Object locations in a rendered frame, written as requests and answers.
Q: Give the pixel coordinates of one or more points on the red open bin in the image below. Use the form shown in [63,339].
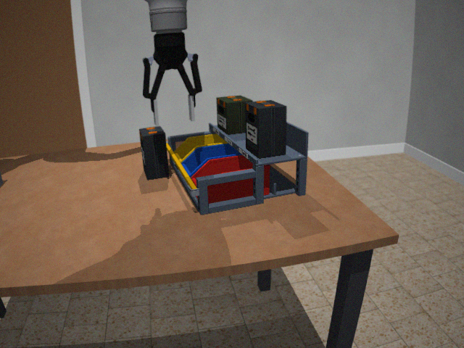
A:
[231,190]

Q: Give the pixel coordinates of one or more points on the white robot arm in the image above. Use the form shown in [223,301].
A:
[165,18]

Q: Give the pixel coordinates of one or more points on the yellow bar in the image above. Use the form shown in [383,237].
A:
[180,167]

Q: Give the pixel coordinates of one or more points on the grey metal bin shelf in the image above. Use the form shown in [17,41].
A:
[296,149]

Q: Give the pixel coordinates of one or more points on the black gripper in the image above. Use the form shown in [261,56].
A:
[167,59]

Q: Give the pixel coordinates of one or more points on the blue bin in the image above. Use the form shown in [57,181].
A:
[202,154]

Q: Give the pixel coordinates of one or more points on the yellow open bin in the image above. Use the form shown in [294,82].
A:
[185,148]

